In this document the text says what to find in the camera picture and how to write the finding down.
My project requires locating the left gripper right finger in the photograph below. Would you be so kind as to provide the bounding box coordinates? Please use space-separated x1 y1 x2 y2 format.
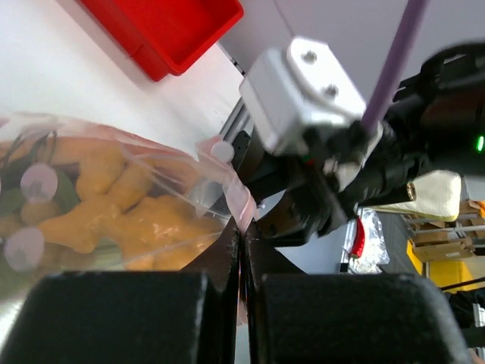
244 225 471 363

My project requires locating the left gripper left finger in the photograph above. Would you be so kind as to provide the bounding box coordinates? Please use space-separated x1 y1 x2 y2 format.
1 224 240 363

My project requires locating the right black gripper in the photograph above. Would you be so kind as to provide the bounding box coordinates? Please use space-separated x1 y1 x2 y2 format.
232 124 428 246

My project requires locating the yellow ginger root toy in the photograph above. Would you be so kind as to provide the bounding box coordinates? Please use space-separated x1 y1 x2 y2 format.
37 143 224 271

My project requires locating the clear zip top bag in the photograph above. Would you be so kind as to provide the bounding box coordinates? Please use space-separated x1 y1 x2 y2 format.
1 113 257 334

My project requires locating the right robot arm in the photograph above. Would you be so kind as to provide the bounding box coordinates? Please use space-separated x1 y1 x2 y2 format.
233 37 484 246

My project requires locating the red chili pepper toy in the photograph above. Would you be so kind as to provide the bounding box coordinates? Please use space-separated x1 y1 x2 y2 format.
350 218 366 259

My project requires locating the yellow cardboard boxes background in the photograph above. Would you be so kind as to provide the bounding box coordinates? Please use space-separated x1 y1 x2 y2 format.
405 200 484 293

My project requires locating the red plastic bin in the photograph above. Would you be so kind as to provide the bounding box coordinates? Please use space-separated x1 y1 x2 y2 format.
81 0 244 82

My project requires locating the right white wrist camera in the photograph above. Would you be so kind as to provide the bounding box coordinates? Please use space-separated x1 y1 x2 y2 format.
239 36 366 155

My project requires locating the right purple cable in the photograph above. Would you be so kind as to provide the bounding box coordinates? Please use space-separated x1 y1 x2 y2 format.
359 0 431 136

